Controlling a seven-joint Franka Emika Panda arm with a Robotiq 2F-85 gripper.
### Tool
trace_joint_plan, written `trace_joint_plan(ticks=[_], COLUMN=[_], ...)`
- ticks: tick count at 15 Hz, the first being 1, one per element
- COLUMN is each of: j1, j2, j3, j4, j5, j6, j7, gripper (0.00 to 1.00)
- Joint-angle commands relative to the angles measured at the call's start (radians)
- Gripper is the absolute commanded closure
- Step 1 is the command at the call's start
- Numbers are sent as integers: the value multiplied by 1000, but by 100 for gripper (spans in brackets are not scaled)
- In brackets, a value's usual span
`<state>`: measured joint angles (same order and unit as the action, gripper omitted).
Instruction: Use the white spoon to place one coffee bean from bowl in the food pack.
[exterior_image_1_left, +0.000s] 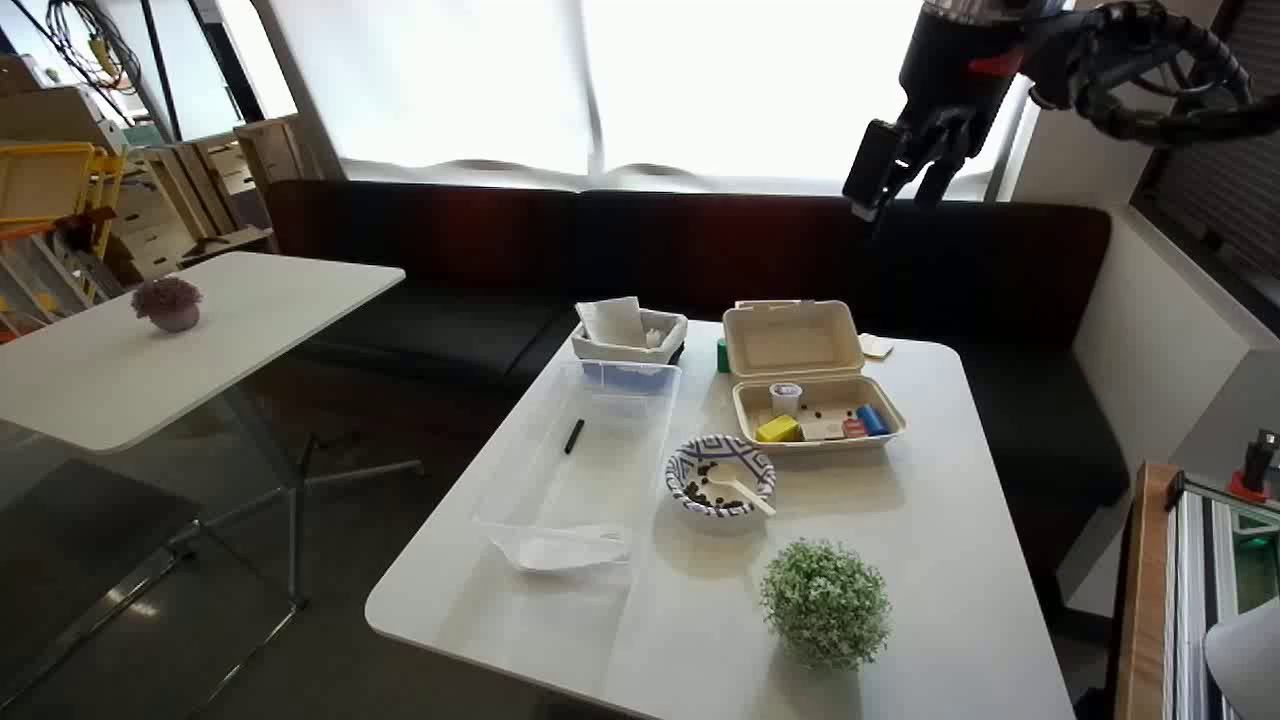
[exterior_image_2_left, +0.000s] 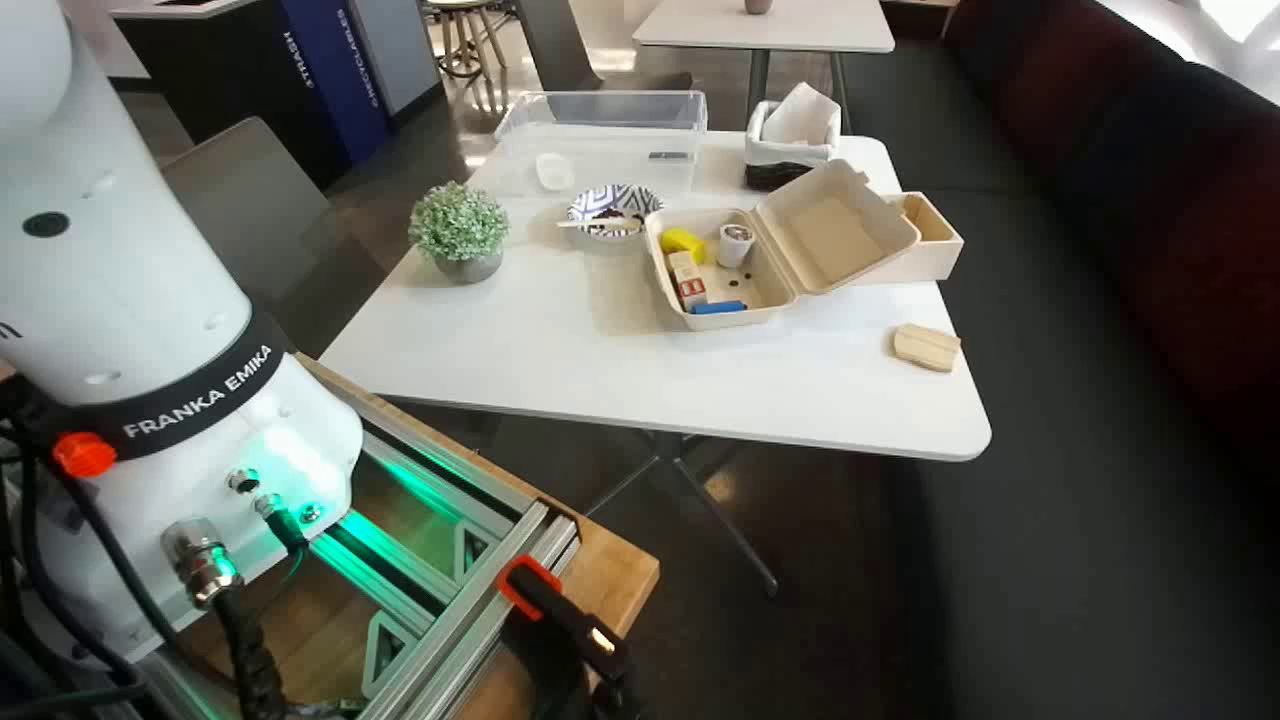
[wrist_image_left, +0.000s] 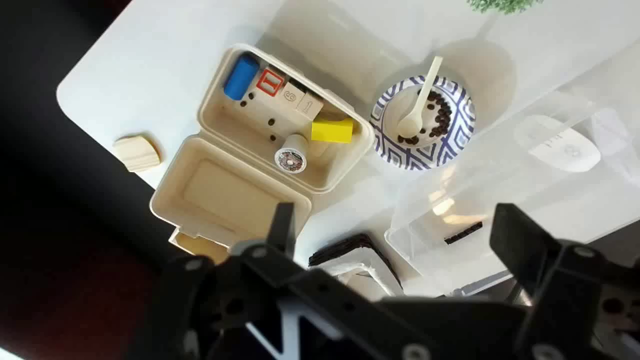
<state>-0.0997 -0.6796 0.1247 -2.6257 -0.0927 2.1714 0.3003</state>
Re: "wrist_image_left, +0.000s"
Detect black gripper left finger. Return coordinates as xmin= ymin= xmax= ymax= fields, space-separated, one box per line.
xmin=265 ymin=202 xmax=296 ymax=256

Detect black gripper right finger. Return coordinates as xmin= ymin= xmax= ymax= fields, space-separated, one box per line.
xmin=490 ymin=202 xmax=564 ymax=293

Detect black white napkin tray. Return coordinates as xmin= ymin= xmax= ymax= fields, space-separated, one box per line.
xmin=307 ymin=232 xmax=404 ymax=301

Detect beige clamshell food pack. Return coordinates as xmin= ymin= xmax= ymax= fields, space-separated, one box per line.
xmin=149 ymin=43 xmax=373 ymax=247

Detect coffee pod cup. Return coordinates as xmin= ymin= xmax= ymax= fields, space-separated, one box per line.
xmin=273 ymin=134 xmax=307 ymax=174

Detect small green potted plant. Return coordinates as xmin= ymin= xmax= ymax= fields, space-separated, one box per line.
xmin=466 ymin=0 xmax=544 ymax=15

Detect blue patterned bowl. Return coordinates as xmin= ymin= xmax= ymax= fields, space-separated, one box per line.
xmin=369 ymin=75 xmax=475 ymax=171

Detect white plastic spoon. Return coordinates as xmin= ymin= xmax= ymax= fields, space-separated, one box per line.
xmin=398 ymin=56 xmax=443 ymax=138

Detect coffee beans in bowl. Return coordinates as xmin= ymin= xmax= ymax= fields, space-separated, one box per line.
xmin=394 ymin=90 xmax=450 ymax=145

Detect small wooden box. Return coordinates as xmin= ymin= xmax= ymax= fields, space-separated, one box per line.
xmin=168 ymin=229 xmax=230 ymax=264

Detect blue block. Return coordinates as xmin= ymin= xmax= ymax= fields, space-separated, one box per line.
xmin=223 ymin=54 xmax=259 ymax=100

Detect red white block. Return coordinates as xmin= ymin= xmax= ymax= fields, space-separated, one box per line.
xmin=255 ymin=65 xmax=286 ymax=95

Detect clear plastic bin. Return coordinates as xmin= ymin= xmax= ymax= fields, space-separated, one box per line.
xmin=383 ymin=43 xmax=640 ymax=295

